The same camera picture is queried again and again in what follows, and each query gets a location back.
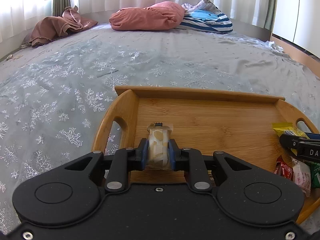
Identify white crumpled plastic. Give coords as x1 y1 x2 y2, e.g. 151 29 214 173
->
267 41 285 53

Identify yellow snack packet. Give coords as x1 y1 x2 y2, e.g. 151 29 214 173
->
272 122 311 144

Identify snowflake print bedspread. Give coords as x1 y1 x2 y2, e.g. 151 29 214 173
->
0 21 320 233

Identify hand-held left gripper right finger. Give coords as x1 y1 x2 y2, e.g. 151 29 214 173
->
168 139 252 193

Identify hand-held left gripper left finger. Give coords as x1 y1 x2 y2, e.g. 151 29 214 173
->
64 138 148 193

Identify blue striped plush pillow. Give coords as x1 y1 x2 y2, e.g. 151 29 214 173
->
179 0 233 34

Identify wooden bed frame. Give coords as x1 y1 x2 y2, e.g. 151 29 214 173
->
269 35 320 80

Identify red bar snack packet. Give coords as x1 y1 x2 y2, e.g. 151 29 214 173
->
276 156 293 181

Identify pink pillow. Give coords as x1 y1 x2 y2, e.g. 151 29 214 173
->
109 1 185 31

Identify white wardrobe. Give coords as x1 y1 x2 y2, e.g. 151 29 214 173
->
272 0 320 55

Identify green snack packet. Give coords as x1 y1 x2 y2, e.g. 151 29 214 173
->
305 161 320 188

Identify mauve crumpled cloth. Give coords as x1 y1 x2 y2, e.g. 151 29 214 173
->
21 6 98 48

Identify wooden tray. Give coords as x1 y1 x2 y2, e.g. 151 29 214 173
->
91 85 320 225

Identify white snack packet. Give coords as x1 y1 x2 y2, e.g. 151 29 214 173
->
291 156 312 197

